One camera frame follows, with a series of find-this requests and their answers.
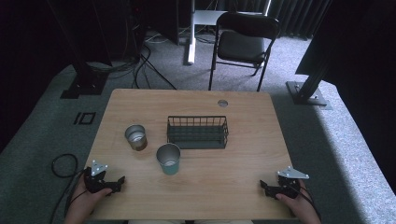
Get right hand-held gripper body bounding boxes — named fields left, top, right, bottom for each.
left=273, top=165, right=310, bottom=200

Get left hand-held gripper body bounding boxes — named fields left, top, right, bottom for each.
left=83, top=160, right=109, bottom=194

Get teal metal cup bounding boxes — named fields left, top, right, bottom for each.
left=155, top=143, right=182, bottom=176

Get black wire basket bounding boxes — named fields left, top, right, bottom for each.
left=166, top=115, right=230, bottom=150

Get person's left hand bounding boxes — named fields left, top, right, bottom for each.
left=68, top=175, right=114, bottom=218

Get person's right hand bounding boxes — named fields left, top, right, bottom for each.
left=275, top=179, right=316, bottom=218

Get black stand with grey base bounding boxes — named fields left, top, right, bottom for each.
left=285, top=52, right=332, bottom=111

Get black metal stand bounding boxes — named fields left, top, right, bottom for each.
left=46, top=0, right=110, bottom=100

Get black folding chair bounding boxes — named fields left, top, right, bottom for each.
left=207, top=11, right=281, bottom=92

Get dark curtain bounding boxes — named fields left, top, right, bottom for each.
left=267, top=0, right=332, bottom=40

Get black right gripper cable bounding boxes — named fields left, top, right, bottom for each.
left=289, top=183, right=322, bottom=220

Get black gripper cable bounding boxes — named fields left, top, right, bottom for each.
left=289, top=183, right=322, bottom=220
left=49, top=153, right=87, bottom=224

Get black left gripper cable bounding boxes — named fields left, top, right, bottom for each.
left=49, top=153, right=87, bottom=224

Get bundle of floor cables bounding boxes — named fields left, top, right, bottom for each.
left=87, top=29, right=177, bottom=91

